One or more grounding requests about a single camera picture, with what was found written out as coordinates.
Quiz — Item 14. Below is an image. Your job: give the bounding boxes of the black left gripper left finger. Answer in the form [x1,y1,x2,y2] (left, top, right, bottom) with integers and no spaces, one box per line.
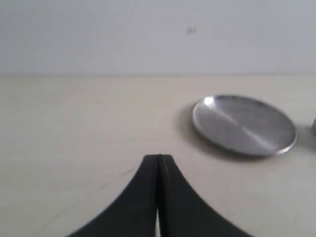
[70,155,159,237]

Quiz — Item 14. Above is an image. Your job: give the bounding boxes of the small white wall hook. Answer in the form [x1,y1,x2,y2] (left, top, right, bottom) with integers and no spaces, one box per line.
[187,27,197,35]

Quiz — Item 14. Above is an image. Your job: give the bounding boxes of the round silver metal plate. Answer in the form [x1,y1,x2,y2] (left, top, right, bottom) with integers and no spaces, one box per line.
[191,94,298,157]

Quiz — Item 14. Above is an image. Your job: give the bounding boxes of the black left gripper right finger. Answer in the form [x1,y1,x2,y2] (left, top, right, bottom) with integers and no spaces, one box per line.
[157,155,250,237]

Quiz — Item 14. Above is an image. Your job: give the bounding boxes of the red dome button grey base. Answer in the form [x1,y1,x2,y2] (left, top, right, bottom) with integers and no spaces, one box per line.
[306,118,316,135]

